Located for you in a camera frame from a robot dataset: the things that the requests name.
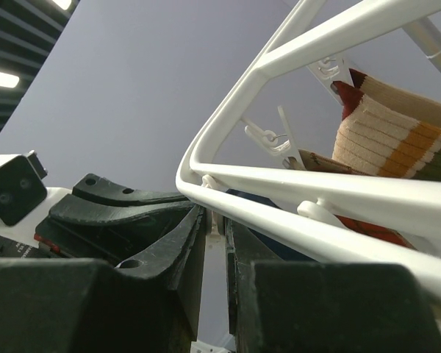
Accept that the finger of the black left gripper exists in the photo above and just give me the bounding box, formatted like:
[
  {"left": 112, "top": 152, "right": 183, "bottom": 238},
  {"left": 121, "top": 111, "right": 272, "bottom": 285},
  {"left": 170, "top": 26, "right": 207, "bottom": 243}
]
[
  {"left": 35, "top": 200, "right": 193, "bottom": 265},
  {"left": 72, "top": 174, "right": 187, "bottom": 215}
]

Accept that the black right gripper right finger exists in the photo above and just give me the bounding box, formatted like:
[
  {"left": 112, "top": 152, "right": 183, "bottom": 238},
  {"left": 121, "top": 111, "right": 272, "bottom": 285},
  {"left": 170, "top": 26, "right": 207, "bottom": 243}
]
[{"left": 225, "top": 220, "right": 441, "bottom": 352}]

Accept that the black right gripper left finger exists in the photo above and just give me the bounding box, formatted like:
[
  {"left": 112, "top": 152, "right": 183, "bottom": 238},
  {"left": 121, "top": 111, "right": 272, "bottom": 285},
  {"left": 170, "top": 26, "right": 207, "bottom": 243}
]
[{"left": 0, "top": 206, "right": 205, "bottom": 352}]

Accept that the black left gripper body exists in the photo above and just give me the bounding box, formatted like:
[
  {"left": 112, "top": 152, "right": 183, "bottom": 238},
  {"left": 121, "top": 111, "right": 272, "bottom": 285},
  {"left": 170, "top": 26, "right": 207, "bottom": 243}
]
[{"left": 0, "top": 185, "right": 82, "bottom": 260}]

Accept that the white clip drying hanger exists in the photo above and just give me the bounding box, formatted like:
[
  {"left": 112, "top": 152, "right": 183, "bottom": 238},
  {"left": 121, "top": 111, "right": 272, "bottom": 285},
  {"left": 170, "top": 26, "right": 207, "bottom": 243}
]
[{"left": 176, "top": 1, "right": 441, "bottom": 321}]

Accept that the argyle patterned sock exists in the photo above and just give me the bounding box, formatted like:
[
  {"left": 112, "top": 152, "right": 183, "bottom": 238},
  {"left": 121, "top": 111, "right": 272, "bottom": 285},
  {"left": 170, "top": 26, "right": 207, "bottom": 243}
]
[{"left": 297, "top": 68, "right": 441, "bottom": 251}]

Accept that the white clothes rack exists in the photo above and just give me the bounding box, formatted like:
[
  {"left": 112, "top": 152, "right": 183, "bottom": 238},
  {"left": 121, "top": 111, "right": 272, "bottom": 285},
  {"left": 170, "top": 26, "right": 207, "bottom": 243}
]
[{"left": 402, "top": 18, "right": 441, "bottom": 73}]

